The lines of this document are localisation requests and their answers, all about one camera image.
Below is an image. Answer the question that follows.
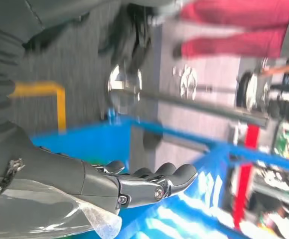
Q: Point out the clear plastic film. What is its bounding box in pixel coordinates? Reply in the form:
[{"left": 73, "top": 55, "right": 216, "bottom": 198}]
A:
[{"left": 0, "top": 179, "right": 123, "bottom": 239}]

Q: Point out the open green plastic crate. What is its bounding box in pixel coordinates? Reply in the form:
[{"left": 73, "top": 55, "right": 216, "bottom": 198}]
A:
[{"left": 274, "top": 123, "right": 289, "bottom": 160}]

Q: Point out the short red barrier belt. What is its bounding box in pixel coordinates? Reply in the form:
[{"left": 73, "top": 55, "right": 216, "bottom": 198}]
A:
[{"left": 233, "top": 125, "right": 260, "bottom": 229}]

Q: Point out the black bulky object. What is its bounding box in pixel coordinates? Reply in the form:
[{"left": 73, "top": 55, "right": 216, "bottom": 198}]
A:
[{"left": 98, "top": 3, "right": 153, "bottom": 77}]

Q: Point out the black braided cable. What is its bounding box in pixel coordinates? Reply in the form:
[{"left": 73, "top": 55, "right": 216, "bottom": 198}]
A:
[{"left": 0, "top": 158, "right": 25, "bottom": 209}]

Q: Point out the yellow floor tape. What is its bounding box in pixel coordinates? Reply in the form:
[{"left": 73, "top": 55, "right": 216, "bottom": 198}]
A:
[{"left": 10, "top": 82, "right": 67, "bottom": 132}]

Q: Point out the chrome base stanchion post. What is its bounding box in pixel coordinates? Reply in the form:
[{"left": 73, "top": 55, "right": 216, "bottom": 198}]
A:
[{"left": 107, "top": 64, "right": 270, "bottom": 128}]

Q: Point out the blue metal shelf rack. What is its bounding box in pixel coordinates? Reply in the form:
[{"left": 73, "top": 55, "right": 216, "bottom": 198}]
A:
[{"left": 31, "top": 112, "right": 289, "bottom": 239}]

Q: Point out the person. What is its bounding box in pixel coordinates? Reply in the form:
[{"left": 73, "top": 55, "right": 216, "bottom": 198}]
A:
[{"left": 172, "top": 0, "right": 289, "bottom": 59}]

